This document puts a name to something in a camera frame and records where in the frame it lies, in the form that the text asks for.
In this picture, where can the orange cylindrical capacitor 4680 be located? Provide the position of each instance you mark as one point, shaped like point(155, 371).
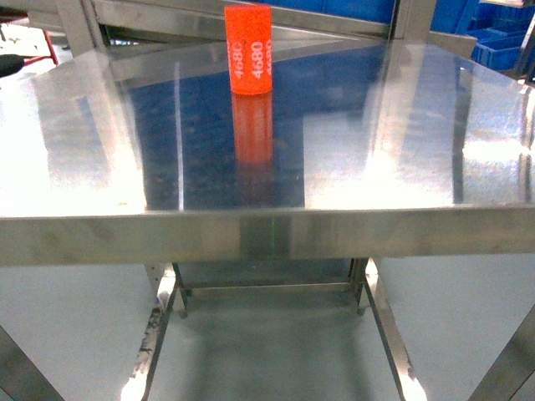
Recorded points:
point(249, 48)

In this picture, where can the small blue bin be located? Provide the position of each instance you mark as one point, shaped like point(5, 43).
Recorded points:
point(498, 54)

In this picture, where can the stainless steel shelf rack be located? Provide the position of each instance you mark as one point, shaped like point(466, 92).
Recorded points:
point(95, 24)

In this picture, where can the black office chair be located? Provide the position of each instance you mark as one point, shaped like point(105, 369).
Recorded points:
point(10, 64)

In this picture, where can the red metal rack frame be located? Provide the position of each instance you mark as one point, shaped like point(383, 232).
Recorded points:
point(32, 44)

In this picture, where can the large blue plastic crate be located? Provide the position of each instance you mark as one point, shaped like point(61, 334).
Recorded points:
point(379, 11)

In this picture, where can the stainless steel table frame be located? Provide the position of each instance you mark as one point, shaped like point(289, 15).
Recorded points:
point(459, 281)

